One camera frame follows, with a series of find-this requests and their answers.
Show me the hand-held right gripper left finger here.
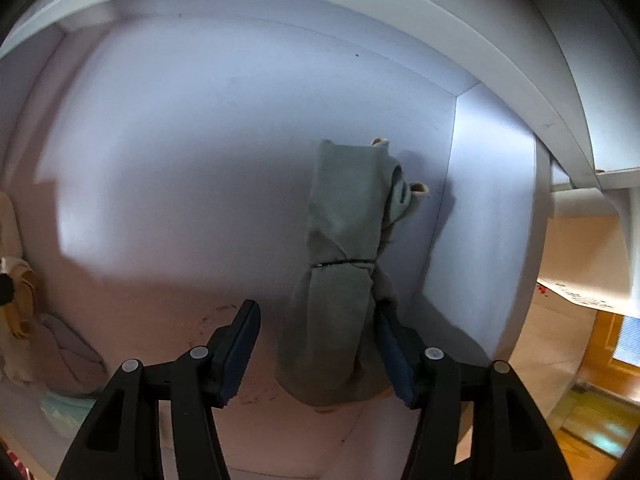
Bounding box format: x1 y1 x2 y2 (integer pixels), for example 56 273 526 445
55 299 262 480

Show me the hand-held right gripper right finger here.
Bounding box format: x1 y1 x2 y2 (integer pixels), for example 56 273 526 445
375 302 568 480

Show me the grey-green cloth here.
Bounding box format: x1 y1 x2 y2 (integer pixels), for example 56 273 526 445
275 138 432 408

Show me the lavender sock roll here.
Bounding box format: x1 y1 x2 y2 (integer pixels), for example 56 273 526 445
35 312 108 396

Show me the teal plastic-wrapped pack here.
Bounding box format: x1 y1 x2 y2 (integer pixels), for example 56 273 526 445
39 391 98 428

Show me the white drawer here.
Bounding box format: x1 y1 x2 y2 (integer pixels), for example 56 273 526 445
0 2 556 480

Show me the beige garment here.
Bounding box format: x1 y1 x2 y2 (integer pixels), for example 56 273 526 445
0 192 38 386

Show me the wooden door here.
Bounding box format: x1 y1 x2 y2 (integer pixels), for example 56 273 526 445
575 305 640 461

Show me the white cabinet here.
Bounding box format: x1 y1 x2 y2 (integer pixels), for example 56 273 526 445
0 0 640 318

